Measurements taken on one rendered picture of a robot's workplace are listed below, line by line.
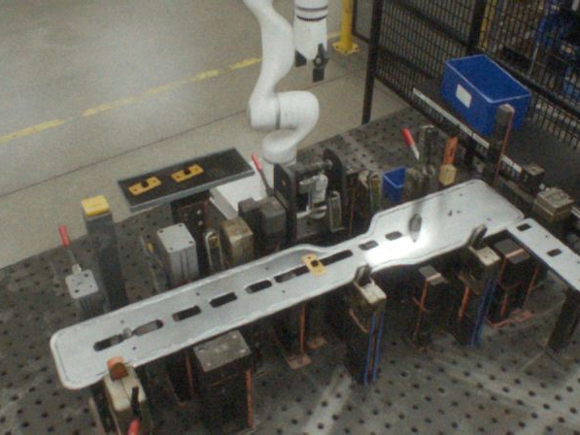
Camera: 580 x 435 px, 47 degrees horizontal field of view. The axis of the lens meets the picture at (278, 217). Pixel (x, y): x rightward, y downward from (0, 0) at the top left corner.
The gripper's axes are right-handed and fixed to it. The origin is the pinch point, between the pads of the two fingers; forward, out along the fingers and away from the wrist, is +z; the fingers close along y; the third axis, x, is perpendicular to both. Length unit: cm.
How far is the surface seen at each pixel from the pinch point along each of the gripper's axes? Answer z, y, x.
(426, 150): 30.5, 10.0, 35.4
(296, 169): 29.1, 2.4, -4.5
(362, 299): 42, 44, -8
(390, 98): 144, -175, 165
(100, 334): 45, 22, -70
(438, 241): 45, 33, 25
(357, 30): 126, -238, 177
